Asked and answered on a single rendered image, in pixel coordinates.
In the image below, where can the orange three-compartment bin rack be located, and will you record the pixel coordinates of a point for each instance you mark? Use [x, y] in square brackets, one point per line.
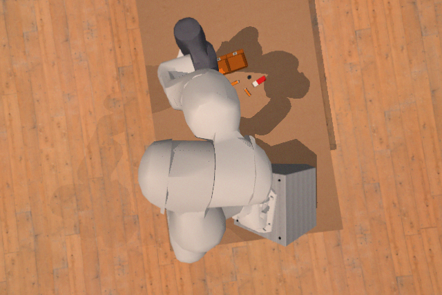
[232, 62]

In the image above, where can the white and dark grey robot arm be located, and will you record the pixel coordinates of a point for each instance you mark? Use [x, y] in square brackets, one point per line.
[204, 183]

